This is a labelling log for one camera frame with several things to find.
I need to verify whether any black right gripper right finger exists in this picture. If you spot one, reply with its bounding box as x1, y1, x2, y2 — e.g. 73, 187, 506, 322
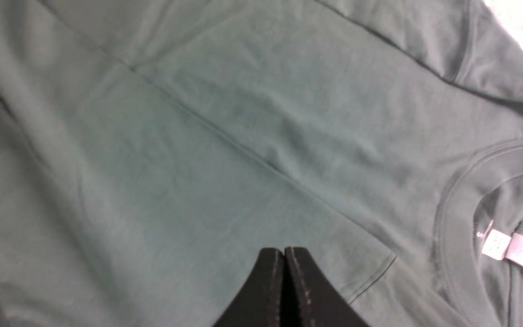
284, 247, 368, 327

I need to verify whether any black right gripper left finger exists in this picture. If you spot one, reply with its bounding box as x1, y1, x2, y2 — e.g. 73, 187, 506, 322
214, 248, 285, 327

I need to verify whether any green long-sleeved shirt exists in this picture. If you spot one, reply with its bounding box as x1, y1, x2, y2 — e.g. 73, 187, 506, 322
0, 0, 523, 327

